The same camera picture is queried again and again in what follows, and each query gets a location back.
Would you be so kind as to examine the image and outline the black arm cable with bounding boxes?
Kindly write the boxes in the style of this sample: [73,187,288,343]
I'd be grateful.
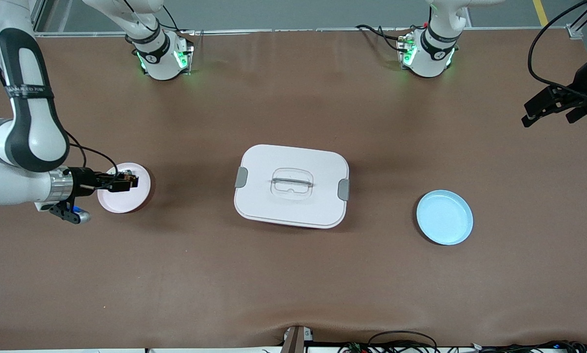
[63,130,120,193]
[528,0,587,99]

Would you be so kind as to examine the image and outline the white lidded storage box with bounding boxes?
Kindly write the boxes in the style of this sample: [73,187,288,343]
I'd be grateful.
[234,144,350,229]

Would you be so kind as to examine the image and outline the black base power cable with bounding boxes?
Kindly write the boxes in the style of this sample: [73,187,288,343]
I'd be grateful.
[356,24,413,52]

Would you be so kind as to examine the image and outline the black cable bundle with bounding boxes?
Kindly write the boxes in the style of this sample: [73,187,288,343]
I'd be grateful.
[340,330,587,353]

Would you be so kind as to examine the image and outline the aluminium frame profile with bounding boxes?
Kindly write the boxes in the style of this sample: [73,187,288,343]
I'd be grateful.
[0,0,49,118]
[565,0,587,41]

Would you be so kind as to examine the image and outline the pink round plate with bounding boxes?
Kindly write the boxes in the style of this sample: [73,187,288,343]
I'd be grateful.
[97,162,151,214]

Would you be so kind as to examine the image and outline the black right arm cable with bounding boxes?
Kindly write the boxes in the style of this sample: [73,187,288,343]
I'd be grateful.
[63,130,120,193]

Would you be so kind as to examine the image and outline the brown camera mount bracket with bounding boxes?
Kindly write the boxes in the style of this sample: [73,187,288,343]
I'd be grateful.
[281,325,314,353]

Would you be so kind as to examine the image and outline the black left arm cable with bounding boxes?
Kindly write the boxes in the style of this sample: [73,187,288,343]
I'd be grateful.
[528,0,587,99]

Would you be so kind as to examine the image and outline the light blue round plate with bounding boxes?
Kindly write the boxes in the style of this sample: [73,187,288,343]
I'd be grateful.
[416,190,474,246]

